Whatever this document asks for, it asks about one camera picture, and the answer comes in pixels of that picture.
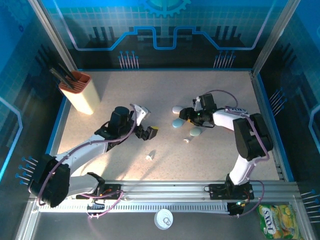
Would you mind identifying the white slotted cable duct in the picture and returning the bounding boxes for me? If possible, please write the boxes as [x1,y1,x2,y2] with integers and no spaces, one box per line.
[37,201,230,213]

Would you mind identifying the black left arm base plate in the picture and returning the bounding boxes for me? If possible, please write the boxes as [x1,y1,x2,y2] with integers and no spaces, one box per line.
[75,183,123,201]

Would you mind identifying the beige holder with orange rim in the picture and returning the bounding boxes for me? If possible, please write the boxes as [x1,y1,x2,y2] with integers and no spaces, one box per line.
[58,70,101,116]

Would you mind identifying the aluminium mounting rail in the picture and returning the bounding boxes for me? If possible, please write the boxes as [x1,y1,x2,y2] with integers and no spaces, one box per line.
[29,179,301,201]

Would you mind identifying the black connector with LED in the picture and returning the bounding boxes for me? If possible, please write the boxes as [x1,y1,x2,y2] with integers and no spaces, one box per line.
[227,201,247,218]

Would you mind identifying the aluminium frame post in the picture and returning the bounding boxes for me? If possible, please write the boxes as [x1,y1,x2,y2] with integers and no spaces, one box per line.
[251,0,302,72]
[27,0,78,72]

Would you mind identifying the blue charging case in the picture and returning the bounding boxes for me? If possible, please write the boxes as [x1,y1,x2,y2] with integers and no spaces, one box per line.
[171,118,185,129]

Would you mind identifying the aluminium side rail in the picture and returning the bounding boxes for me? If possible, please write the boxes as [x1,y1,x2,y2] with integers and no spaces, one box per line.
[249,70,287,181]
[46,96,73,161]

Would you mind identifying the yellow-green candy bag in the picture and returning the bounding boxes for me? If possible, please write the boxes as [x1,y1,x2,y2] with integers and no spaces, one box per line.
[256,204,305,240]

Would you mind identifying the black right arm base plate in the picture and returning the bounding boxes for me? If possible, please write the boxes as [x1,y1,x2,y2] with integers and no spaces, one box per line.
[208,183,255,201]

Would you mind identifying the black utensil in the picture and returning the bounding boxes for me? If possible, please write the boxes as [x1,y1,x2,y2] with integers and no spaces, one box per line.
[58,63,79,82]
[48,66,75,90]

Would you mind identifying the white can lid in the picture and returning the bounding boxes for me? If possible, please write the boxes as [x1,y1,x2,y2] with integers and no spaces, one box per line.
[153,208,174,230]

